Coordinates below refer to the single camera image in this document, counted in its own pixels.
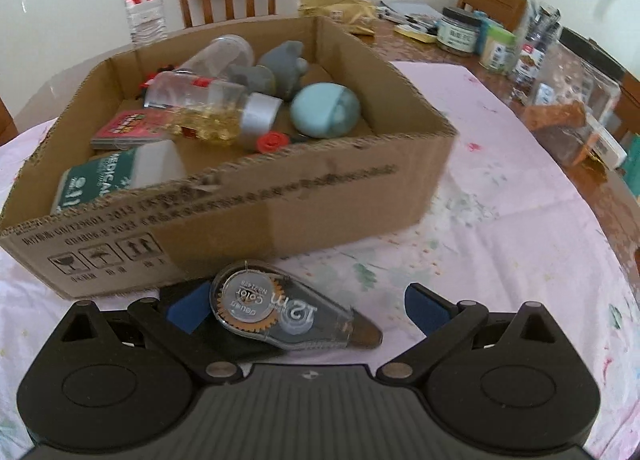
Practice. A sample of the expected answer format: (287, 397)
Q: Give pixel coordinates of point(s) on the pale blue egg-shaped toy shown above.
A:
(322, 110)

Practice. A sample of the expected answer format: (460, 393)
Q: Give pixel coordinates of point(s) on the glass jar with dark lid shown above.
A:
(457, 32)

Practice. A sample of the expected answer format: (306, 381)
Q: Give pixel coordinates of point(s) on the red card box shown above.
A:
(127, 130)

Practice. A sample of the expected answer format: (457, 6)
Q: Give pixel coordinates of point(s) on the cardboard box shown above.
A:
(280, 205)

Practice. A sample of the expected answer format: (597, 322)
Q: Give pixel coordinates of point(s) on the grey soft toy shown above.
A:
(285, 67)

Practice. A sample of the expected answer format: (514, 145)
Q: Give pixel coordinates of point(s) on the large clear container black lid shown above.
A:
(575, 90)

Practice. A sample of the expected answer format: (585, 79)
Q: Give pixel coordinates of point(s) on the capsule bottle with silver cap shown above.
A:
(210, 107)

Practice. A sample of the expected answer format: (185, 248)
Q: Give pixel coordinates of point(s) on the orange and white packet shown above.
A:
(602, 140)

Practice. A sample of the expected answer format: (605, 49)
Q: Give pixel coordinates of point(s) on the clear plastic jar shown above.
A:
(220, 57)

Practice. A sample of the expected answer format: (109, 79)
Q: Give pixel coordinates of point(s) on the red bottle cap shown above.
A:
(272, 142)

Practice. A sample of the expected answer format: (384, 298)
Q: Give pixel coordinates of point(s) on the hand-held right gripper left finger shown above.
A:
(187, 312)

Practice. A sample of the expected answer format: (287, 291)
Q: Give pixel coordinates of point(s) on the jar with green lid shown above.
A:
(497, 50)

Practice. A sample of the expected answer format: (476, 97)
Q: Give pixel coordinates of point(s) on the green medical box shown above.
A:
(95, 177)

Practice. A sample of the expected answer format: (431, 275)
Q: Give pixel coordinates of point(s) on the clear spice bottle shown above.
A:
(532, 55)

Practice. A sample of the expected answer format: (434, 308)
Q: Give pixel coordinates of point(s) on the pile of papers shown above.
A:
(410, 20)

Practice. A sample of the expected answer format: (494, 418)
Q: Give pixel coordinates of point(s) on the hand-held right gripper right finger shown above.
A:
(425, 310)

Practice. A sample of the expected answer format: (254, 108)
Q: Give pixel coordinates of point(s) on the correction tape dispenser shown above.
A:
(280, 310)

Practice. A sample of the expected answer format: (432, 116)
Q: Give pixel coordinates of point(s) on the pink floral cloth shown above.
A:
(500, 220)

